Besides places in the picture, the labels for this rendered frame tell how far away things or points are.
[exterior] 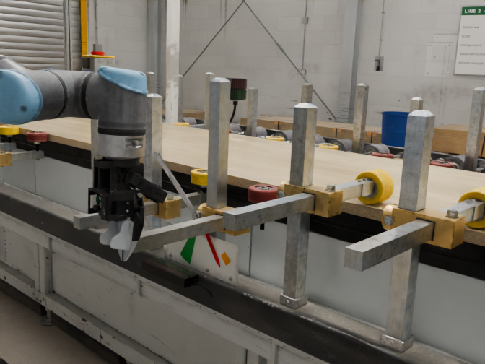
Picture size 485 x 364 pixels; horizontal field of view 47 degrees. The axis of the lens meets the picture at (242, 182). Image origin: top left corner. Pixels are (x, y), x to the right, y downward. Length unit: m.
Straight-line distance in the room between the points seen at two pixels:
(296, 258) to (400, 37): 7.73
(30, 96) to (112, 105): 0.15
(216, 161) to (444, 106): 7.37
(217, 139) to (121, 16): 9.99
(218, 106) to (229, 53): 9.14
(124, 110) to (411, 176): 0.53
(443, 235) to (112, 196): 0.59
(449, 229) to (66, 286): 1.89
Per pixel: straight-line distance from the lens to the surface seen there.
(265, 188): 1.40
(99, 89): 1.06
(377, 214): 1.31
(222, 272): 1.35
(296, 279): 1.21
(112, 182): 1.08
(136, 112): 1.05
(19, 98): 0.98
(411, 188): 1.02
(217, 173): 1.31
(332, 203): 1.12
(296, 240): 1.18
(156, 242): 1.18
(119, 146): 1.05
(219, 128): 1.30
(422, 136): 1.00
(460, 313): 1.29
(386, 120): 6.97
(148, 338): 2.14
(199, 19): 10.94
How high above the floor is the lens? 1.21
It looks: 12 degrees down
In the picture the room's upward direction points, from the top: 2 degrees clockwise
